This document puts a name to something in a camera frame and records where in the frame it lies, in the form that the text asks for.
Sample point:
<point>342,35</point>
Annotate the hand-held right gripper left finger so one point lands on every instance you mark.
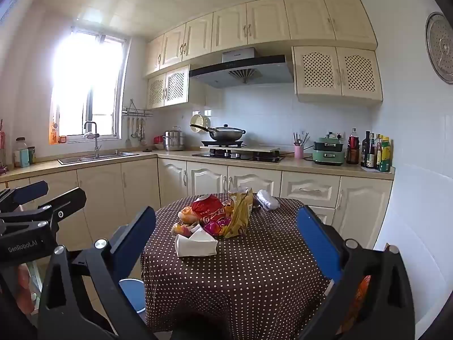
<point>138,233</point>

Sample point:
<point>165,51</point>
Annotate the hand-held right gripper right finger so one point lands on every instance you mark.
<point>318,244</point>

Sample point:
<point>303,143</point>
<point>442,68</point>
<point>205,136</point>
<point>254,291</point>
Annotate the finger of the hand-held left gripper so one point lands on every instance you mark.
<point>32,190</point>
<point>67,202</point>

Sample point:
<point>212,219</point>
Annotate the orange and white plastic bag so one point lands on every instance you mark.
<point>185,216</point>

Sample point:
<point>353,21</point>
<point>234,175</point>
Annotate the blue plastic bin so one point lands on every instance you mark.
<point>131,294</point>

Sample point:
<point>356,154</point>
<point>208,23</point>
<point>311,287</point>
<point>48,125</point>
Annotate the clear plastic wrapper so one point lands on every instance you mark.
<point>267,200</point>

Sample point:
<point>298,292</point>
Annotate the clear jar with lid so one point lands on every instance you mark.
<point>21,156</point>

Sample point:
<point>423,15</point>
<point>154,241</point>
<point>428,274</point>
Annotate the cream lower kitchen cabinets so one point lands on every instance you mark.
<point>106,191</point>

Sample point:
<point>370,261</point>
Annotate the cream kitchen cabinets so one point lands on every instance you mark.
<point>269,21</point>
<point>106,191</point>

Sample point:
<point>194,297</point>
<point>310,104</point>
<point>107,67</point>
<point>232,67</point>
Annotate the stainless steel sink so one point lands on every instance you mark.
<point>99,157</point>

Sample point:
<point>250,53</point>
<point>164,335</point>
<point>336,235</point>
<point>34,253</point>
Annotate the white tissue box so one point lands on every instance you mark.
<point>194,246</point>

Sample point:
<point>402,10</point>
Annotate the metal faucet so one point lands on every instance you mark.
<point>95,141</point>

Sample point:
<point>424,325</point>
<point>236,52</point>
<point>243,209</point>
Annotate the orange plastic packet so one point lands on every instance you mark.
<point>361,297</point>

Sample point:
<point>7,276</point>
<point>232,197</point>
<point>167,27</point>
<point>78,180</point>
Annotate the small packet on table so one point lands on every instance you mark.
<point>208,210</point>

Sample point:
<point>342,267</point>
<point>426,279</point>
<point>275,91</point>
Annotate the pink snack wrapper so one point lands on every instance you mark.
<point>214,227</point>

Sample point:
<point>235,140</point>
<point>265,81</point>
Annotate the brown polka dot tablecloth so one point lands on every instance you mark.
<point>247,272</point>

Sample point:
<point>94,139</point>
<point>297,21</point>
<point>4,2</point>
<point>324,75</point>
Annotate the yellow snack bag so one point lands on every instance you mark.
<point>240,219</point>

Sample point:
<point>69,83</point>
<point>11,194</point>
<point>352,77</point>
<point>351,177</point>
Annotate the hanging metal spatula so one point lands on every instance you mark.
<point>128,138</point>

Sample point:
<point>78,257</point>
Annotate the green electric grill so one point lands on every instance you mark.
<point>327,152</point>

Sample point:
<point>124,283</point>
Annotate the pink utensil holder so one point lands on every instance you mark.
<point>298,152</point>

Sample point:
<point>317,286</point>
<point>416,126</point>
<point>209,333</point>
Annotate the brown glass jar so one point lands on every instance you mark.
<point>352,156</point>

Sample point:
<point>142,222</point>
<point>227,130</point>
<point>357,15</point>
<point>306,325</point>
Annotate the red mug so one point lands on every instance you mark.
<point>158,139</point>

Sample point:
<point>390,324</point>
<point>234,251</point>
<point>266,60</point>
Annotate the hanging metal ladle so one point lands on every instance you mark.
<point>134,132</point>

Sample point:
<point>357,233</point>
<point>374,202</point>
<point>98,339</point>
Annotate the stainless steamer pot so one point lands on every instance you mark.
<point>173,140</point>

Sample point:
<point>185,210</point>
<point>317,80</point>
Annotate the dark glass bottle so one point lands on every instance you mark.
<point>371,156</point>
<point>365,152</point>

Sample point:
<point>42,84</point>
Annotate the clear bottle red label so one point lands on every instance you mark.
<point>353,140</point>

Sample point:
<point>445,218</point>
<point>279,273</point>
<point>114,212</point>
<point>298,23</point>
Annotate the metal utensil rack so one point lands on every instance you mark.
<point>138,112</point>

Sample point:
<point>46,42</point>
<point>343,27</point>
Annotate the black gas stove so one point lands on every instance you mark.
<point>226,156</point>

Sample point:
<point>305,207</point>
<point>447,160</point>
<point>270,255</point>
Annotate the kitchen window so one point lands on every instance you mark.
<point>88,78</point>

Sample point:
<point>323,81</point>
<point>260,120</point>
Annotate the cream colander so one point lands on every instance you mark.
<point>198,118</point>

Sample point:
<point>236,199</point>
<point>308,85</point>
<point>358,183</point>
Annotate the metal wok with lid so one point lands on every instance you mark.
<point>226,134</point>

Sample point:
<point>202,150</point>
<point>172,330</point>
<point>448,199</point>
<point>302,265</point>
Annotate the small cream lattice cabinet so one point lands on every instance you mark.
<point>170,86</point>

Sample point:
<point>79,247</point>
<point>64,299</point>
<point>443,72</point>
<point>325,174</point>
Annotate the wide cream lattice cabinet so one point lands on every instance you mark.
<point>336,74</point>

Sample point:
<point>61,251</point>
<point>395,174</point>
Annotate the black range hood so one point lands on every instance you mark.
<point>244,71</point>

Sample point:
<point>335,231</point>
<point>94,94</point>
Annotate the cream upper kitchen cabinets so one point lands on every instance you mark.
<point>269,21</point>

